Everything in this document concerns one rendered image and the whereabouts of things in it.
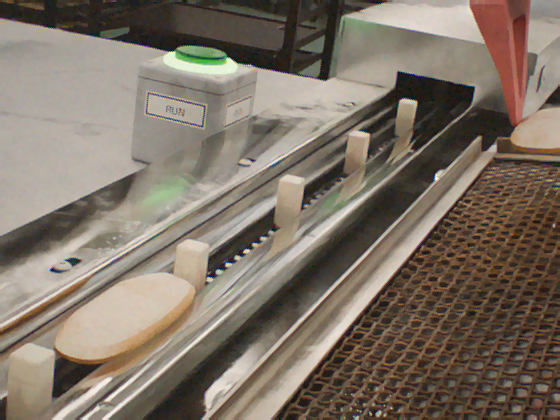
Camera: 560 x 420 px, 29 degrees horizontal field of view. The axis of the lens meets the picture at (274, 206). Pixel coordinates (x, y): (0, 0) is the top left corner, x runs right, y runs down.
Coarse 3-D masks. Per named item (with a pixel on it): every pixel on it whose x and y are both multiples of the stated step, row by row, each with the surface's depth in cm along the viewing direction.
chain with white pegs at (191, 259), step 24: (408, 120) 90; (360, 144) 77; (384, 144) 88; (288, 192) 65; (288, 216) 65; (192, 240) 53; (192, 264) 52; (216, 264) 58; (24, 360) 40; (48, 360) 40; (24, 384) 40; (48, 384) 41; (72, 384) 45; (24, 408) 40
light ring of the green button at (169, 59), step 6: (168, 54) 81; (168, 60) 79; (174, 60) 79; (228, 60) 81; (174, 66) 79; (180, 66) 78; (186, 66) 78; (192, 66) 78; (198, 66) 78; (204, 66) 78; (210, 66) 79; (216, 66) 79; (222, 66) 79; (228, 66) 79; (234, 66) 80; (204, 72) 78; (210, 72) 78; (216, 72) 78; (222, 72) 79; (228, 72) 79
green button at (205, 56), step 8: (184, 48) 80; (192, 48) 81; (200, 48) 81; (208, 48) 82; (176, 56) 79; (184, 56) 79; (192, 56) 79; (200, 56) 79; (208, 56) 79; (216, 56) 79; (224, 56) 80; (200, 64) 79; (208, 64) 79; (216, 64) 79; (224, 64) 80
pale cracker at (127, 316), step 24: (120, 288) 49; (144, 288) 50; (168, 288) 50; (192, 288) 52; (96, 312) 47; (120, 312) 47; (144, 312) 47; (168, 312) 48; (72, 336) 45; (96, 336) 45; (120, 336) 45; (144, 336) 46; (72, 360) 44; (96, 360) 44
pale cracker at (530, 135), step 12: (552, 108) 62; (528, 120) 59; (540, 120) 58; (552, 120) 58; (516, 132) 57; (528, 132) 56; (540, 132) 56; (552, 132) 56; (516, 144) 56; (528, 144) 55; (540, 144) 55; (552, 144) 55
